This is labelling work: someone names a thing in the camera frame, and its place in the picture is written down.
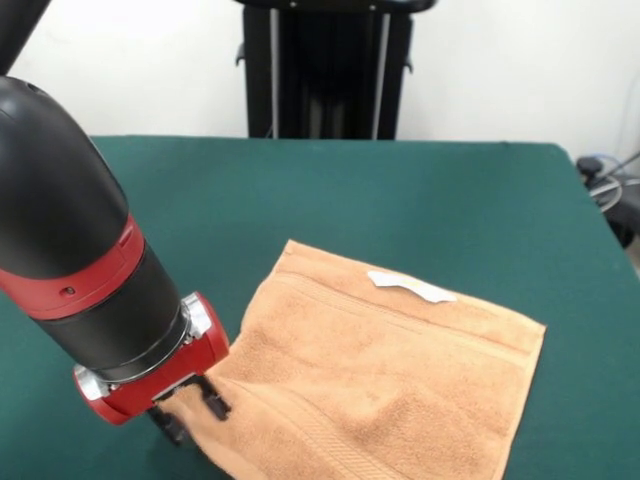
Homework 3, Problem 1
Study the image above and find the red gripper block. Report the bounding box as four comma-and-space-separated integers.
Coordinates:
73, 292, 234, 446

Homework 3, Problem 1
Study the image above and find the orange terry towel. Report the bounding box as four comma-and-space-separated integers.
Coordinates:
169, 238, 548, 480

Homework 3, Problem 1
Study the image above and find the dark green table cloth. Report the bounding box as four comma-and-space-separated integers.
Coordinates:
0, 134, 640, 480

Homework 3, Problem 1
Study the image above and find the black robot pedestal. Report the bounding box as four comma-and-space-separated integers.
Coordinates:
233, 0, 441, 140

